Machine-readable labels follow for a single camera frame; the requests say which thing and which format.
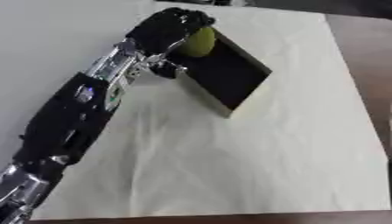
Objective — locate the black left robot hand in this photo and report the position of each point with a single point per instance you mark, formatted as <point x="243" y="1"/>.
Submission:
<point x="163" y="29"/>

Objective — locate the yellow-green round toy fruit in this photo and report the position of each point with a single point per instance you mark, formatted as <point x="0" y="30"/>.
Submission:
<point x="198" y="43"/>

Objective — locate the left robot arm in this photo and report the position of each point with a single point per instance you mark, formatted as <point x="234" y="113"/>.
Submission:
<point x="71" y="122"/>

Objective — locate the tan cardboard box black inside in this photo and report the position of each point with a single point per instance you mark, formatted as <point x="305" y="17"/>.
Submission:
<point x="224" y="75"/>

